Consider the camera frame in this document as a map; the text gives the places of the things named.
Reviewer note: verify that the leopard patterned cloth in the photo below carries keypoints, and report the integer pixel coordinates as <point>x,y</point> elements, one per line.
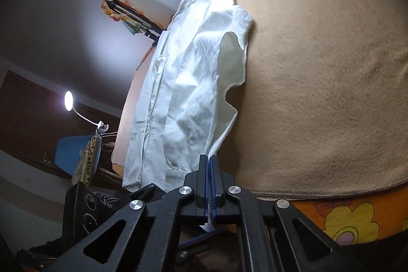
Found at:
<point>91,157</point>

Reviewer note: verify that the beige blanket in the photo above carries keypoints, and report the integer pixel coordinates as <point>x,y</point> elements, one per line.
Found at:
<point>318,84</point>

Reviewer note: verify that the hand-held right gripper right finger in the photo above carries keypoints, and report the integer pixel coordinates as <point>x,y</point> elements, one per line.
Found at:
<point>214,182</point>

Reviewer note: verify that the white long-sleeved shirt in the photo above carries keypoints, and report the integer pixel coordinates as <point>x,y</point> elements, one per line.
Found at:
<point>191,68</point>

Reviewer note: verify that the white clip desk lamp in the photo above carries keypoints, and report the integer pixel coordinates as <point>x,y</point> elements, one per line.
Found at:
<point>68,100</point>

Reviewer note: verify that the blue chair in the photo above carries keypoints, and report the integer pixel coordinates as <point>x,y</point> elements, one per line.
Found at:
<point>70,154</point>

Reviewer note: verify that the colourful printed cloth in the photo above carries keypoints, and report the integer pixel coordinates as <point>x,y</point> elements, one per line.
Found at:
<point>116,15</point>

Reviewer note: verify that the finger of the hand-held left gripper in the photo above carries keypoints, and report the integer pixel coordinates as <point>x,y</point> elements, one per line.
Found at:
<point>204,238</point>

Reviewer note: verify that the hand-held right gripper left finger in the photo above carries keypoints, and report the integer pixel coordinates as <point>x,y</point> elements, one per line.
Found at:
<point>204,182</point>

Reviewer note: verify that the folded black tripod stand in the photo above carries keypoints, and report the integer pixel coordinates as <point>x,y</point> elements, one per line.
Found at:
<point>134,18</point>

